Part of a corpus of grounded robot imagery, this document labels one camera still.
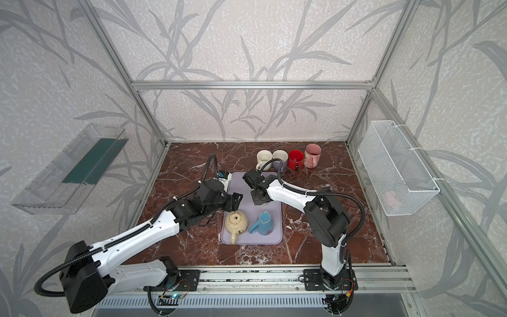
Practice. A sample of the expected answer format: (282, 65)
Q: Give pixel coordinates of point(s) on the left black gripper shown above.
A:
(233, 201)

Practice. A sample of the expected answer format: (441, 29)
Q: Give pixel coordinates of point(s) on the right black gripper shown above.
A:
(259, 196)

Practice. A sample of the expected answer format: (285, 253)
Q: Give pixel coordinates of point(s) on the white mug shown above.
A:
(263, 160)

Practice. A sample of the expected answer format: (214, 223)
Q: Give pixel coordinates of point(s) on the lavender mug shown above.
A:
(280, 162)

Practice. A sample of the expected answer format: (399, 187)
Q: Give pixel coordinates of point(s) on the red mug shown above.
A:
(296, 159)

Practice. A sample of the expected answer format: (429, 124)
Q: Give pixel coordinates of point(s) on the pink patterned mug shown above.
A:
(312, 156)

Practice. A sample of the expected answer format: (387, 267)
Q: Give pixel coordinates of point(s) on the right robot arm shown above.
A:
(326, 216)

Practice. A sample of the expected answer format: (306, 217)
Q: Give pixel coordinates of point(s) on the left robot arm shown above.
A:
(91, 274)

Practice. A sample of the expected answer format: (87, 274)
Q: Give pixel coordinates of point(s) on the blue mug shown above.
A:
(264, 224)

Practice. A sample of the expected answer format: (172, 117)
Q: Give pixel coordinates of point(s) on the lavender plastic tray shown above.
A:
(252, 212)

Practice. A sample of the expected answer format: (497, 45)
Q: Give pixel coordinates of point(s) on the cream teapot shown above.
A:
(236, 223)

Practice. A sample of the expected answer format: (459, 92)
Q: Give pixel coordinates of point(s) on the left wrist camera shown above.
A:
(225, 178)

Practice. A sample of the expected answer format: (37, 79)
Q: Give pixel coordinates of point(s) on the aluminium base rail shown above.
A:
(257, 279)

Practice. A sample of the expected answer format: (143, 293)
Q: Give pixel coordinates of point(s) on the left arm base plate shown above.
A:
(183, 281)

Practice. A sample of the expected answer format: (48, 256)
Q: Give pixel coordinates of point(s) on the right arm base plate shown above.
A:
(319, 280)

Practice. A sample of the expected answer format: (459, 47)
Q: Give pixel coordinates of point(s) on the white wire mesh basket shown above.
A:
(400, 179)

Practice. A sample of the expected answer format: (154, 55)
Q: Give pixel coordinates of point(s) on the clear plastic wall bin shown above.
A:
(63, 186)

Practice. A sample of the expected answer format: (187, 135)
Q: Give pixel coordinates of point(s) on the aluminium cage frame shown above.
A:
(484, 251)

